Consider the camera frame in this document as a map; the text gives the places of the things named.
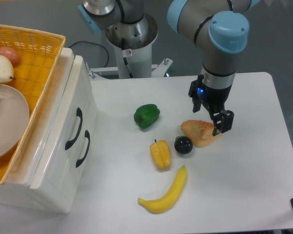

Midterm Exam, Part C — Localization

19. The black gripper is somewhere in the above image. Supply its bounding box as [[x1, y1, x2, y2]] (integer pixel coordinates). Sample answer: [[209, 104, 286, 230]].
[[188, 75, 234, 136]]

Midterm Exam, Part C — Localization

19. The black top drawer handle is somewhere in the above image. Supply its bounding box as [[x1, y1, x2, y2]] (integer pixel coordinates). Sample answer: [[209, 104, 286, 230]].
[[64, 107, 83, 150]]

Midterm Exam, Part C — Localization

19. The black drawer handle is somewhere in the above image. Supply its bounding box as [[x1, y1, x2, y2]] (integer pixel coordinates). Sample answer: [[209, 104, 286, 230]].
[[75, 130, 91, 168], [64, 107, 83, 150]]

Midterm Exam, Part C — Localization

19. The white drawer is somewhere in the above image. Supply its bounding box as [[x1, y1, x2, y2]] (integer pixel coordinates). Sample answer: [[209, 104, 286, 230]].
[[30, 56, 97, 193]]

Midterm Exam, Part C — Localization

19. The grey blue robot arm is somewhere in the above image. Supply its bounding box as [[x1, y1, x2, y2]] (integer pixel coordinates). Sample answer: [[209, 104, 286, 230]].
[[78, 0, 256, 136]]

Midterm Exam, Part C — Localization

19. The white drawer cabinet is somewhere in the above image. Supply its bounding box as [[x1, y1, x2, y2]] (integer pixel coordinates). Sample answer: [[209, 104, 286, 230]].
[[0, 48, 98, 213]]

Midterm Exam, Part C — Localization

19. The bread slice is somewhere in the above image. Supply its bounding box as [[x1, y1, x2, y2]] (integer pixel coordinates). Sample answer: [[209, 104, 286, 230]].
[[180, 120, 222, 148]]

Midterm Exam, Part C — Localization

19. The black round fruit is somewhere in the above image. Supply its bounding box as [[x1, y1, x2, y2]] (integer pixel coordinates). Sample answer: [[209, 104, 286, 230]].
[[174, 136, 193, 155]]

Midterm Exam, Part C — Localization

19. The yellow bell pepper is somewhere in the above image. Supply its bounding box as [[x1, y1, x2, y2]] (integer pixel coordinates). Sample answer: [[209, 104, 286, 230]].
[[149, 139, 171, 170]]

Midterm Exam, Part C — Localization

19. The green bell pepper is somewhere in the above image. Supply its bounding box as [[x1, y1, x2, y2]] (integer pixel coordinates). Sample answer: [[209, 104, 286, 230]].
[[133, 104, 160, 130]]

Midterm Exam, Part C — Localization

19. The yellow banana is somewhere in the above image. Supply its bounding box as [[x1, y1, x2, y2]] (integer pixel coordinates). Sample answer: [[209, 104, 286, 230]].
[[137, 165, 188, 214]]

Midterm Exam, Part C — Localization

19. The yellow woven basket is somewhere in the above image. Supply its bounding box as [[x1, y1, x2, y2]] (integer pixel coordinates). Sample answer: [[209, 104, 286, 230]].
[[0, 24, 66, 184]]

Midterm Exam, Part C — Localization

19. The beige plate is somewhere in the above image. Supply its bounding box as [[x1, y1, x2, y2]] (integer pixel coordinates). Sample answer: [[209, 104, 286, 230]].
[[0, 84, 29, 157]]

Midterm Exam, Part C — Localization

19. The pink peach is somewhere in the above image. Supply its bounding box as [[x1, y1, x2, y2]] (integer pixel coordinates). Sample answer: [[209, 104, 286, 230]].
[[0, 46, 21, 67]]

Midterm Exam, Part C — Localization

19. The white pear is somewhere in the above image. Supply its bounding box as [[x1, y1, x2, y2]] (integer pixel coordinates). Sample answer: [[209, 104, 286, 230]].
[[0, 55, 14, 83]]

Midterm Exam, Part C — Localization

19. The black lower drawer handle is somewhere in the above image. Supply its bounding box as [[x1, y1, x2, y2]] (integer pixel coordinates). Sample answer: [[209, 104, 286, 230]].
[[75, 130, 91, 168]]

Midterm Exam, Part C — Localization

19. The black cable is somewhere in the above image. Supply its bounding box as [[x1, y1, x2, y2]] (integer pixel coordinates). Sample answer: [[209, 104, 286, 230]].
[[68, 40, 110, 68]]

